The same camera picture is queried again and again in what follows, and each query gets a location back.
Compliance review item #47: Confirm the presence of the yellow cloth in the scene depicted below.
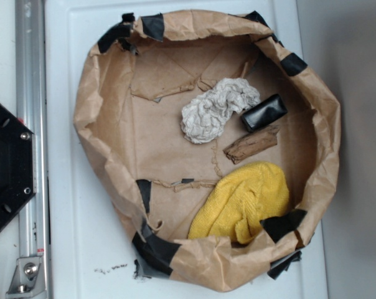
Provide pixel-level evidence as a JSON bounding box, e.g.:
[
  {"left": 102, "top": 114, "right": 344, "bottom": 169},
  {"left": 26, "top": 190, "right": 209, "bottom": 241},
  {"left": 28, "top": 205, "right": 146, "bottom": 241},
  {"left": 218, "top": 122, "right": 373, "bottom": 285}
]
[{"left": 188, "top": 161, "right": 290, "bottom": 245}]

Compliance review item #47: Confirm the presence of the brown paper bag bin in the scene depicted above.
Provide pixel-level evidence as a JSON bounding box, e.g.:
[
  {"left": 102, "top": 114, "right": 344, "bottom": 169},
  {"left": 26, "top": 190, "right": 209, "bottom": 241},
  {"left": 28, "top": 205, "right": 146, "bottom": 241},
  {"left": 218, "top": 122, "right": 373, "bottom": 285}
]
[{"left": 73, "top": 10, "right": 341, "bottom": 292}]

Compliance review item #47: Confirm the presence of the crumpled white paper towel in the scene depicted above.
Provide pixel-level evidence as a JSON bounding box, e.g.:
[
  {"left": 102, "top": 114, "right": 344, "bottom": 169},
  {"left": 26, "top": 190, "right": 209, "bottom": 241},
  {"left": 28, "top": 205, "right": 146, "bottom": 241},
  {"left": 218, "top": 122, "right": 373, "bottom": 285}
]
[{"left": 181, "top": 78, "right": 260, "bottom": 144}]

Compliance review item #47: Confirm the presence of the brown wooden piece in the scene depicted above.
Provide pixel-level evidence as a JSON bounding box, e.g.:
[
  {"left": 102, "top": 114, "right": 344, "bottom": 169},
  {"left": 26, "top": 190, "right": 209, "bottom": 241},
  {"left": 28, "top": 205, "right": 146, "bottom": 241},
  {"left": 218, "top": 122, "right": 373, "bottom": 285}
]
[{"left": 223, "top": 125, "right": 280, "bottom": 164}]

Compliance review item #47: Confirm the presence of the black rectangular block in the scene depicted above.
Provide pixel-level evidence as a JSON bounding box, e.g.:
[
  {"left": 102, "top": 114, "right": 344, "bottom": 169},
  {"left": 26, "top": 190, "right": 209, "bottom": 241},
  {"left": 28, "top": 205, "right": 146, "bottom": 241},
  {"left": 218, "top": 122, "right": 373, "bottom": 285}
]
[{"left": 240, "top": 94, "right": 288, "bottom": 132}]

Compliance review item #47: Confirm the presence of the white tray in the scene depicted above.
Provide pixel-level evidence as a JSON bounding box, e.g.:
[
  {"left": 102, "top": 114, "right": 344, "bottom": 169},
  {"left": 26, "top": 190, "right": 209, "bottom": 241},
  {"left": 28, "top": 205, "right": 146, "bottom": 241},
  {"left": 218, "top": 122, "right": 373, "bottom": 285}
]
[{"left": 44, "top": 1, "right": 328, "bottom": 298}]

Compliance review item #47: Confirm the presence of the aluminium extrusion rail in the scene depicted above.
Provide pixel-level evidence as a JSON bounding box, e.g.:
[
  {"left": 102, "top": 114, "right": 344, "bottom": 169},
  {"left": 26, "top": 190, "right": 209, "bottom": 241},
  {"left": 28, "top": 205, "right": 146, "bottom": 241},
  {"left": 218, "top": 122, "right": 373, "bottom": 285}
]
[{"left": 15, "top": 1, "right": 53, "bottom": 298}]

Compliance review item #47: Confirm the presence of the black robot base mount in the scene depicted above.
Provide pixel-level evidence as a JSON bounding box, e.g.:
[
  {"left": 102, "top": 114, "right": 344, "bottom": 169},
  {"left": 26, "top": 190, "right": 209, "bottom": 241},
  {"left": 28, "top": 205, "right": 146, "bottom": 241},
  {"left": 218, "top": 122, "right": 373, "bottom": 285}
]
[{"left": 0, "top": 104, "right": 35, "bottom": 233}]

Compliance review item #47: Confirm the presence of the metal corner bracket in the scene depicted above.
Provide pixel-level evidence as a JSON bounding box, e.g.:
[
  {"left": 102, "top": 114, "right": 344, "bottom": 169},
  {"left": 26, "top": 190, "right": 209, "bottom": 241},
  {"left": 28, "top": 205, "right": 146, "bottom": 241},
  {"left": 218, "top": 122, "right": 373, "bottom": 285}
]
[{"left": 6, "top": 257, "right": 47, "bottom": 298}]

